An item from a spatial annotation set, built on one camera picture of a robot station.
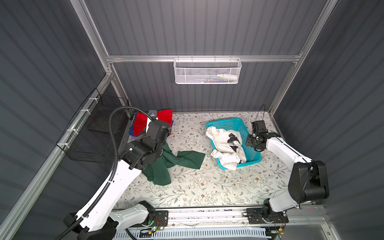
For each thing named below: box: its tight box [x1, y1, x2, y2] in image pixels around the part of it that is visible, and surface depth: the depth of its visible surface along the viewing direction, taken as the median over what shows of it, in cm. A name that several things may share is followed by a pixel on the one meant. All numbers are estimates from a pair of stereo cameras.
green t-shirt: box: [142, 143, 206, 186], surface depth 86 cm
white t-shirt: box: [206, 126, 247, 171], surface depth 98 cm
